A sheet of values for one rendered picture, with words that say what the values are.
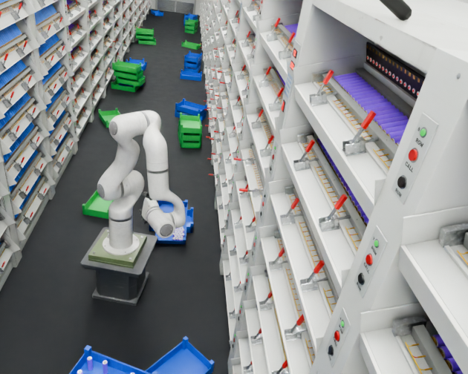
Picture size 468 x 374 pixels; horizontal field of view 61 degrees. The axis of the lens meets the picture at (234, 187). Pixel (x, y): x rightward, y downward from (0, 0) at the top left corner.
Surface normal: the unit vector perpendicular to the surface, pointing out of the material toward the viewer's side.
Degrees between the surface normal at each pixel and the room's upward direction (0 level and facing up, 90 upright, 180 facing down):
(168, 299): 0
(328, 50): 90
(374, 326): 90
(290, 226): 17
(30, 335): 0
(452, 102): 90
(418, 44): 90
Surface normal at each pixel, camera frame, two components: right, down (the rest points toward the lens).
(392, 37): -0.99, -0.07
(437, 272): -0.15, -0.83
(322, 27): 0.09, 0.54
